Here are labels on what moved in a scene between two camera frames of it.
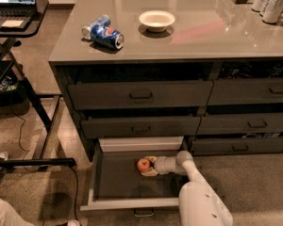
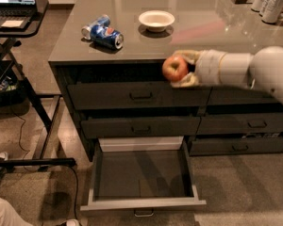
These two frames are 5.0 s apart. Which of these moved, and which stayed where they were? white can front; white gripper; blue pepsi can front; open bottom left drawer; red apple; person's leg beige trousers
Moved: red apple; white gripper
Stayed: white can front; blue pepsi can front; person's leg beige trousers; open bottom left drawer
